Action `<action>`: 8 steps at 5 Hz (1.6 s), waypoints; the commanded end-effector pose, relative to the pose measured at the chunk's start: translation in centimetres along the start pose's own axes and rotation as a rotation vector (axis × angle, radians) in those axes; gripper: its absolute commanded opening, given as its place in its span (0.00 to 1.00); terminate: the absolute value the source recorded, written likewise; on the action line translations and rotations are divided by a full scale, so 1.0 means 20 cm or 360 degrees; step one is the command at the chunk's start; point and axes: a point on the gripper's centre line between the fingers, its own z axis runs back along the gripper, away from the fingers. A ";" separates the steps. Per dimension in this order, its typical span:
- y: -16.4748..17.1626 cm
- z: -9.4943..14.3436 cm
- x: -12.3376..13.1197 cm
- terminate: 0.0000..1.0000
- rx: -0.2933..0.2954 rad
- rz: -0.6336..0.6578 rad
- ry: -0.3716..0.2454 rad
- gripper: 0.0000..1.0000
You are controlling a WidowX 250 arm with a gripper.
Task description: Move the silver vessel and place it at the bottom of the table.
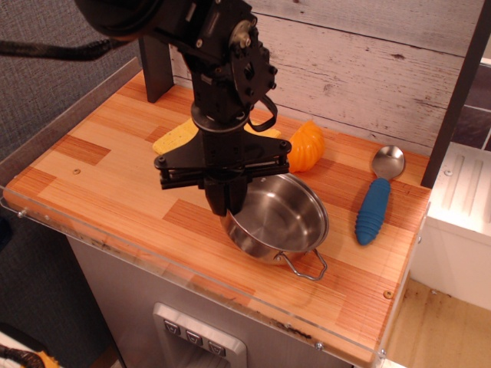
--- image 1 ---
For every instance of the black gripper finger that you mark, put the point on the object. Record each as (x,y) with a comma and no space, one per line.
(237,193)
(217,195)

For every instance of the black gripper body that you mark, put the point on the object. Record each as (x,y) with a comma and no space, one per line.
(222,157)

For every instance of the silver steel pot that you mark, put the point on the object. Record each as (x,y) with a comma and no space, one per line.
(282,219)

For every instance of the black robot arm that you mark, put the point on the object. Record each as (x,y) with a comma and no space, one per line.
(231,73)

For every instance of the yellow folded cloth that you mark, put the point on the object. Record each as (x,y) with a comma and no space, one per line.
(183,133)

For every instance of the orange plastic pepper half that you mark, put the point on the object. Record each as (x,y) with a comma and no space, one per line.
(308,146)

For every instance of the clear acrylic front guard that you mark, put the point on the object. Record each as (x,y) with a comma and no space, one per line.
(176,235)

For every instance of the clear acrylic guard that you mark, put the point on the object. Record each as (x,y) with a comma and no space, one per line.
(27,153)
(176,235)

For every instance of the silver toy fridge cabinet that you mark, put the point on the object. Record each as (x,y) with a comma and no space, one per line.
(126,294)

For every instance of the ice dispenser button panel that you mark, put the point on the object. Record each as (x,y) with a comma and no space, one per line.
(189,342)

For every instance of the clear acrylic left guard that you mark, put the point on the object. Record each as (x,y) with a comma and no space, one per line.
(27,153)

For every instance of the orange toy at corner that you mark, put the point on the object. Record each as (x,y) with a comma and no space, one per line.
(48,361)

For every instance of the dark object at corner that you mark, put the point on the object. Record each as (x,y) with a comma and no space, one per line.
(23,357)

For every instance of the dark left vertical post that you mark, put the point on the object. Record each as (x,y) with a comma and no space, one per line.
(157,67)

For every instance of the dark vertical post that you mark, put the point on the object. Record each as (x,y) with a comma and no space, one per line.
(463,84)
(157,67)

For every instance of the blue handled metal spoon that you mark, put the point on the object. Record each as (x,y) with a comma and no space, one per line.
(387,164)

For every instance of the dark right vertical post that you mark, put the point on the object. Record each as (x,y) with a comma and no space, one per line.
(463,84)

